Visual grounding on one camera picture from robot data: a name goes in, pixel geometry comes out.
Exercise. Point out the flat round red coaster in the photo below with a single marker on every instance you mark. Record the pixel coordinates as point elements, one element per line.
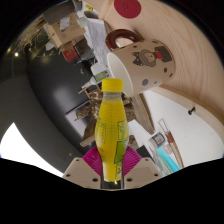
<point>127,8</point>

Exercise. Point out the red box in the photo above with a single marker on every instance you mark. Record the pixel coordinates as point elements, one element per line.
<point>70,55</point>

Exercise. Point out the ceiling light strip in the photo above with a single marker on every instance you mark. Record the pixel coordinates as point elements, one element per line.
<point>23,146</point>

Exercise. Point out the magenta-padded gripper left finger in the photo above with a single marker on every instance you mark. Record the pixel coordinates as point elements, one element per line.
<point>80,170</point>

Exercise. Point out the cream cartoon print mug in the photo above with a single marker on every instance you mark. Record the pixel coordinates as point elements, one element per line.
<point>146,66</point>

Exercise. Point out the small yellow tube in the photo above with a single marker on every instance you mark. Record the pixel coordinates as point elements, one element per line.
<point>89,7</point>

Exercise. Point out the yellow drink bottle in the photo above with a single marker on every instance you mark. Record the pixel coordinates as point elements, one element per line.
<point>108,133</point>

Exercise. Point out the small grey lidded jar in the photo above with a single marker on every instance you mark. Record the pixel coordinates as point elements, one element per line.
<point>156,140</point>

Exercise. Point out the cardboard box with label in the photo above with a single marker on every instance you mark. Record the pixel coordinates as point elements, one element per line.
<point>68,30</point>

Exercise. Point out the ceiling spotlight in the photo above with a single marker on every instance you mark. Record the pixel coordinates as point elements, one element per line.
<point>16,54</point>

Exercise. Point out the long paint brush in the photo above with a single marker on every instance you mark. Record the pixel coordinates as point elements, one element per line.
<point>171,140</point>

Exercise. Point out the black wall screen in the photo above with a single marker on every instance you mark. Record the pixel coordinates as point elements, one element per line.
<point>78,120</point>

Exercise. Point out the white spray bottle green label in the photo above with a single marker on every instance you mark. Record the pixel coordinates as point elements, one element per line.
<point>101,75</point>

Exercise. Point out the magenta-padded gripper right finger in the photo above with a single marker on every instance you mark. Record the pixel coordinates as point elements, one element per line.
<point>142,170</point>

